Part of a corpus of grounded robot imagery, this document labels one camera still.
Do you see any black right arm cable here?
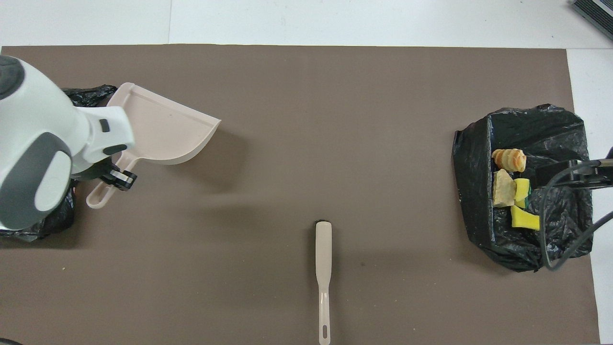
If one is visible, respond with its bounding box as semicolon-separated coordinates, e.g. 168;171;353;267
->
535;146;613;271

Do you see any beige plastic dustpan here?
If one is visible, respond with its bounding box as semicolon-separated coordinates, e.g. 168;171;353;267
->
86;82;222;209

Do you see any brown table mat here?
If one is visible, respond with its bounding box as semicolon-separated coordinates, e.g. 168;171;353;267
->
0;45;600;345

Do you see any toasted bread slice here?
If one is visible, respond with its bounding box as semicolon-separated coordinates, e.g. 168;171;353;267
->
492;169;517;208

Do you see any small yellow sponge piece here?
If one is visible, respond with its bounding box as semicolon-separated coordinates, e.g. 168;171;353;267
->
513;178;532;209

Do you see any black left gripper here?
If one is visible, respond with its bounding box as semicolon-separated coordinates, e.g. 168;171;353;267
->
72;159;138;191

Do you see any beige hand brush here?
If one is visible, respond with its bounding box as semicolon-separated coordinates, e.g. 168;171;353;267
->
315;220;333;345

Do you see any black bag lined bin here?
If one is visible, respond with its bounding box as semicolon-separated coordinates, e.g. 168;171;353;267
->
452;104;594;272
0;85;118;242

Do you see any notched yellow sponge piece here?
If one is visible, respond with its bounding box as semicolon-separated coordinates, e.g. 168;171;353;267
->
511;205;540;231

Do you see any dark ribbed box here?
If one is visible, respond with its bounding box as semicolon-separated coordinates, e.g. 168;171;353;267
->
571;0;613;28

